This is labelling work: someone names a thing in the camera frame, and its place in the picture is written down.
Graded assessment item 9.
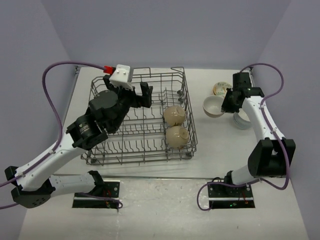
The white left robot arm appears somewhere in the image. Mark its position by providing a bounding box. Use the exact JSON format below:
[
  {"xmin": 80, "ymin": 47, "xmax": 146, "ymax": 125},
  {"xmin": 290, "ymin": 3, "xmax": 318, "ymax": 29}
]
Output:
[{"xmin": 5, "ymin": 75, "xmax": 153, "ymax": 209}]

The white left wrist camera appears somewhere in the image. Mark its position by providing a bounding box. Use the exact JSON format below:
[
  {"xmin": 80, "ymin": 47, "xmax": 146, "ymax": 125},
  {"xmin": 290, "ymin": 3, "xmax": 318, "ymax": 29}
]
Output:
[{"xmin": 109, "ymin": 64, "xmax": 134, "ymax": 91}]

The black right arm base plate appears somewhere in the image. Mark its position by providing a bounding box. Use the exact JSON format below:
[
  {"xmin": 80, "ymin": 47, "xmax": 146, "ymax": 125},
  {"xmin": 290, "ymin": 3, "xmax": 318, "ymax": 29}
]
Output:
[{"xmin": 207, "ymin": 184, "xmax": 256, "ymax": 210}]

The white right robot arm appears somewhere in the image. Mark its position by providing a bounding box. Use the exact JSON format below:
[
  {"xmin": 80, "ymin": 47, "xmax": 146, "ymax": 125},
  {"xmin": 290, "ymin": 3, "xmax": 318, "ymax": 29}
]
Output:
[{"xmin": 221, "ymin": 72, "xmax": 296, "ymax": 197}]

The yellow green patterned bowl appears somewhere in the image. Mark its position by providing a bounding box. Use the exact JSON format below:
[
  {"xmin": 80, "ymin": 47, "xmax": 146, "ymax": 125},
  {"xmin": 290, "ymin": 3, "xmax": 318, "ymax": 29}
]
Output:
[{"xmin": 212, "ymin": 89, "xmax": 220, "ymax": 96}]

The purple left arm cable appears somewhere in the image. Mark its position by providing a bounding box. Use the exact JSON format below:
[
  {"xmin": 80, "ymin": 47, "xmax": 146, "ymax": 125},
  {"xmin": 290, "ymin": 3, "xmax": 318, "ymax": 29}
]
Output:
[{"xmin": 0, "ymin": 60, "xmax": 123, "ymax": 210}]

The cream floral patterned bowl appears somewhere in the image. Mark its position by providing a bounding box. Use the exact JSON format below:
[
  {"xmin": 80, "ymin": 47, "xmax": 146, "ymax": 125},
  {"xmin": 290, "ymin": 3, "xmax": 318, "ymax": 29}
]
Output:
[{"xmin": 213, "ymin": 81, "xmax": 233, "ymax": 98}]

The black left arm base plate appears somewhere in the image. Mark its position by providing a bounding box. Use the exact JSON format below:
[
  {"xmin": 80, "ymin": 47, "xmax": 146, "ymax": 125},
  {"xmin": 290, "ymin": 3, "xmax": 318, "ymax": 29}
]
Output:
[{"xmin": 72, "ymin": 179, "xmax": 122, "ymax": 210}]

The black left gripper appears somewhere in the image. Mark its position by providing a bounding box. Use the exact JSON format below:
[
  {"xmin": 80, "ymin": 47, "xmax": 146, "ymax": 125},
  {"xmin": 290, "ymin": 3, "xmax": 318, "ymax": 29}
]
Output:
[{"xmin": 104, "ymin": 74, "xmax": 153, "ymax": 131}]

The beige bowl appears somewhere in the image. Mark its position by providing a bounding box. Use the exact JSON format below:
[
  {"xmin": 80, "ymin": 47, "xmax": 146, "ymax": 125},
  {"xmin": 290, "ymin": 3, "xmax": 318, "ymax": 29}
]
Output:
[
  {"xmin": 202, "ymin": 95, "xmax": 224, "ymax": 118},
  {"xmin": 163, "ymin": 105, "xmax": 187, "ymax": 127},
  {"xmin": 165, "ymin": 125, "xmax": 190, "ymax": 149}
]

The grey wire dish rack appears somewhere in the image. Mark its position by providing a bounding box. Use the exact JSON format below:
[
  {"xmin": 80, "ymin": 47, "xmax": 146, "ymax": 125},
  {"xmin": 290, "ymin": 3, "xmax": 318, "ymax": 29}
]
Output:
[{"xmin": 80, "ymin": 66, "xmax": 198, "ymax": 166}]

